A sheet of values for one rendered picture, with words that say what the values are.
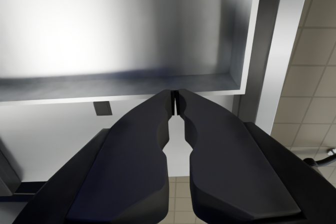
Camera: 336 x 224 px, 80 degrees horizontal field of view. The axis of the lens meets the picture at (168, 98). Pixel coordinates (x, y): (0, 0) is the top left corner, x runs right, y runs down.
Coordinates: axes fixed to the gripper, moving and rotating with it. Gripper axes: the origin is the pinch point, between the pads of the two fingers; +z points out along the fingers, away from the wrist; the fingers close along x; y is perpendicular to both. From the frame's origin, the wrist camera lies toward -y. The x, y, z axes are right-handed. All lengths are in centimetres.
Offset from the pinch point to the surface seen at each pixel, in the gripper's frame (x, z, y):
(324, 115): 94, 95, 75
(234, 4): 5.0, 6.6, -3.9
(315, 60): 77, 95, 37
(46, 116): -13.7, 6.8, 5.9
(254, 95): 7.0, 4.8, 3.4
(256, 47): 6.4, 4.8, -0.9
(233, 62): 5.1, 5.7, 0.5
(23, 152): -18.4, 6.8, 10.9
